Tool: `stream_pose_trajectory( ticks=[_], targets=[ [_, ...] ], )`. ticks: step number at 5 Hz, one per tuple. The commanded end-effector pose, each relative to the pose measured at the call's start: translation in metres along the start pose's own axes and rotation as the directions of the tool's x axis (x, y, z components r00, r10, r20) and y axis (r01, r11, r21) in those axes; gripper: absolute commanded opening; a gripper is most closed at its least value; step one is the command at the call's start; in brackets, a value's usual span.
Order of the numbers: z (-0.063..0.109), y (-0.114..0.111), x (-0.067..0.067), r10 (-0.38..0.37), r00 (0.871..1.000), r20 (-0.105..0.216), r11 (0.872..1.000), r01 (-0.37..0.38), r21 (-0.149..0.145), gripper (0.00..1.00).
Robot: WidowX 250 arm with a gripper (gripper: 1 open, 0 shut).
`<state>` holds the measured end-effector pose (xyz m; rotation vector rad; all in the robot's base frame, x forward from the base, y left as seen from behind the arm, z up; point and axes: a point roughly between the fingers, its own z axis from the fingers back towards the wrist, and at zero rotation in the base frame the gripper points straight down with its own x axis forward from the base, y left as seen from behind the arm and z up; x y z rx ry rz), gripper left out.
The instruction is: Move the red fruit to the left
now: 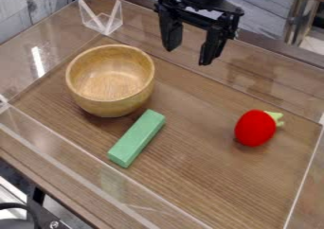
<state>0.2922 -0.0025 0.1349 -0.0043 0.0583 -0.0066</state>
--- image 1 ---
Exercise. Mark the clear acrylic corner bracket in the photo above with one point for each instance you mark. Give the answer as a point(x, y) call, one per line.
point(104, 23)

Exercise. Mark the black table leg bracket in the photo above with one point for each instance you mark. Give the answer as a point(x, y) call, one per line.
point(48, 220)

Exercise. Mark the red plush strawberry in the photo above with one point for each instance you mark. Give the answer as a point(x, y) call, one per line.
point(256, 127)

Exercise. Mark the clear acrylic tray wall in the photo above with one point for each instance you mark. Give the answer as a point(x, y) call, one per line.
point(110, 200)

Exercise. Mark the green rectangular block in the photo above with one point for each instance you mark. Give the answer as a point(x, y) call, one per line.
point(135, 140)

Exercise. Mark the metal table leg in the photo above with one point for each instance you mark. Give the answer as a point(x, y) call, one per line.
point(299, 22)

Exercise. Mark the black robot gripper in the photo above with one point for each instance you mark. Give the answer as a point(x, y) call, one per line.
point(200, 13)

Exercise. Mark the light wooden bowl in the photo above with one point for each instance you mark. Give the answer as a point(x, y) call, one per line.
point(110, 79)

